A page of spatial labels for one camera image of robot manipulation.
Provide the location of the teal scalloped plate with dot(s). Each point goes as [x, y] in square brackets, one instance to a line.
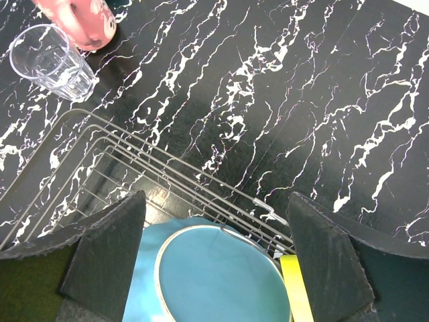
[196, 270]

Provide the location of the wire dish rack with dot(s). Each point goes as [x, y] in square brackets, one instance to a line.
[87, 163]

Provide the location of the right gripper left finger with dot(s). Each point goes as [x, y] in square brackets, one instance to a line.
[81, 272]

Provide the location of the black marble pattern mat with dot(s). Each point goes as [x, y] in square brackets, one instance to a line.
[328, 99]

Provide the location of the pink cup brown lid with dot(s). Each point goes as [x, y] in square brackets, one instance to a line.
[89, 24]

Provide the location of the yellow-green bowl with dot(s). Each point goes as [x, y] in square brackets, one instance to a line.
[295, 288]

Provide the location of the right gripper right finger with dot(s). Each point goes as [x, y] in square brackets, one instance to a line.
[352, 272]

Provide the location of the clear glass cup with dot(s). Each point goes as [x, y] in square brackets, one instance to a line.
[44, 55]

